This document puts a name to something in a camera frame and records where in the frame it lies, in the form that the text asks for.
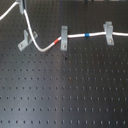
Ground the grey cable clip right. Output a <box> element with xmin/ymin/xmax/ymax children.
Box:
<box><xmin>103</xmin><ymin>21</ymin><xmax>114</xmax><ymax>45</ymax></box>

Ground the white cable with coloured bands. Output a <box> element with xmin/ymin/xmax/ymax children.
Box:
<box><xmin>0</xmin><ymin>0</ymin><xmax>128</xmax><ymax>53</ymax></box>

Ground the grey cable clip top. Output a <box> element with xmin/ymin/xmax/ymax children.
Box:
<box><xmin>19</xmin><ymin>0</ymin><xmax>26</xmax><ymax>15</ymax></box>

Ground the grey cable clip left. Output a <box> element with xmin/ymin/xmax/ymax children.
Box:
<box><xmin>18</xmin><ymin>31</ymin><xmax>32</xmax><ymax>51</ymax></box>

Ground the grey cable clip middle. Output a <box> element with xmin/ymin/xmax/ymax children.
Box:
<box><xmin>61</xmin><ymin>26</ymin><xmax>68</xmax><ymax>51</ymax></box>

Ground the grey cable clip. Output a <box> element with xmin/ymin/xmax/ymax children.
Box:
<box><xmin>18</xmin><ymin>31</ymin><xmax>32</xmax><ymax>51</ymax></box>
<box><xmin>19</xmin><ymin>0</ymin><xmax>26</xmax><ymax>15</ymax></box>
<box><xmin>103</xmin><ymin>21</ymin><xmax>114</xmax><ymax>45</ymax></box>
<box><xmin>61</xmin><ymin>26</ymin><xmax>68</xmax><ymax>51</ymax></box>

